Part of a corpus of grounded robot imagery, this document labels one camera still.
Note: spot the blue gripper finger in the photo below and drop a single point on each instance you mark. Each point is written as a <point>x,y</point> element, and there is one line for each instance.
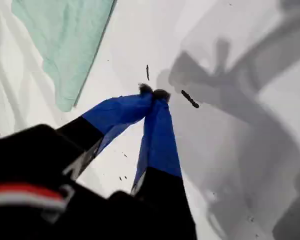
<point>115,110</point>
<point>160,140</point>

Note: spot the pale green T-shirt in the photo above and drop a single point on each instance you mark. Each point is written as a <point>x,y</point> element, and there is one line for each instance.
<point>65,37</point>

